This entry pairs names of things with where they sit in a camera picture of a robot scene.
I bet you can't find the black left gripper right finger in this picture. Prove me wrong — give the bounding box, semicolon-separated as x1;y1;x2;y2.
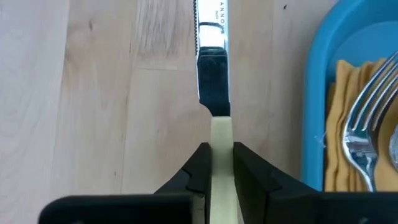
233;142;322;224

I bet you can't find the blue plastic tray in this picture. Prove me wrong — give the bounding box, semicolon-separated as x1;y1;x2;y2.
300;0;398;193

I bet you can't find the cream-handled metal knife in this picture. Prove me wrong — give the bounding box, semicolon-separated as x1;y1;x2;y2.
192;0;241;224

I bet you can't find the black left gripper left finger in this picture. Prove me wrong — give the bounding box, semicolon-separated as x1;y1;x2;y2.
154;142;213;200

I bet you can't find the orange-handled metal fork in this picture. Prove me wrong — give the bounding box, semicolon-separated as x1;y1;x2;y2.
341;51;398;193

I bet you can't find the yellow cloth napkin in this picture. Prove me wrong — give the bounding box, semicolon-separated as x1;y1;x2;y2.
323;58;398;193

